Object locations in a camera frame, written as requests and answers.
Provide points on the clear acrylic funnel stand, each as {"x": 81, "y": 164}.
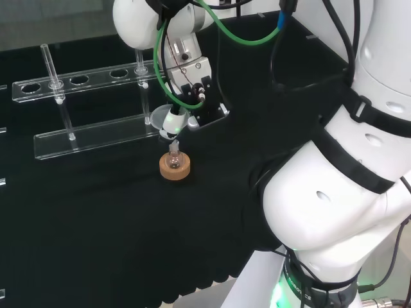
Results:
{"x": 96, "y": 138}

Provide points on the black bench cloth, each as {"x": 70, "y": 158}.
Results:
{"x": 128, "y": 224}

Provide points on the clear plastic funnel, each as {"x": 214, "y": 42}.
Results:
{"x": 158, "y": 117}

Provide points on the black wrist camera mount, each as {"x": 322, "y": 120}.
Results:
{"x": 210, "y": 109}

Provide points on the clear glass round-bottom flask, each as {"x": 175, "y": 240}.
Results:
{"x": 175, "y": 160}

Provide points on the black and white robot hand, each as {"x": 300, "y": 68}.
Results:
{"x": 173, "y": 123}

